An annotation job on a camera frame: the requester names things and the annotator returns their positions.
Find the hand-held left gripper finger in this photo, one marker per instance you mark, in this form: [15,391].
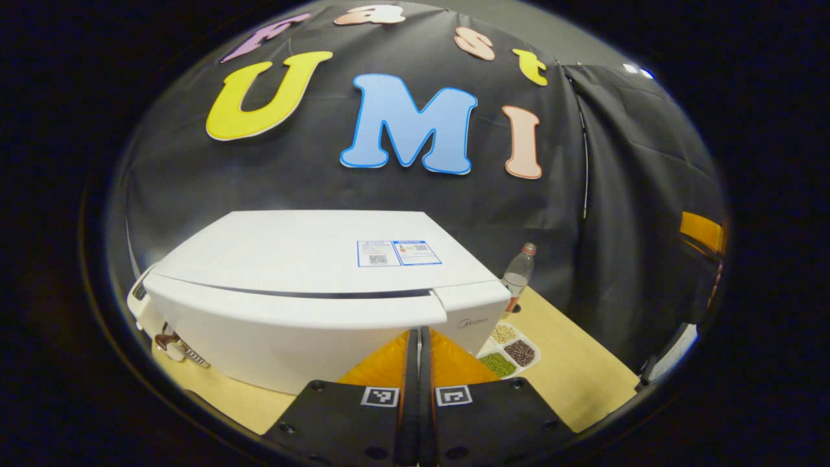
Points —
[426,415]
[411,402]

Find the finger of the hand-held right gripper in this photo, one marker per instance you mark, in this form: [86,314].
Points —
[700,230]

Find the white microwave oven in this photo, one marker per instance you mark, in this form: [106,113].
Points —
[292,259]

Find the white divided dish of beans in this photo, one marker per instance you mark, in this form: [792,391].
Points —
[519,353]

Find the white object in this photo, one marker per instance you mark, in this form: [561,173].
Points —
[674,353]

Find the clear bottle with red label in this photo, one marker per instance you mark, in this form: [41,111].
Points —
[517,279]

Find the small ceiling light panel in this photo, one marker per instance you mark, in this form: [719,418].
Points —
[632,68]

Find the black backdrop cloth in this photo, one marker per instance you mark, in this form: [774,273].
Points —
[311,168]

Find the white toaster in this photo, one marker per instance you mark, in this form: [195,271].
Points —
[139,305]

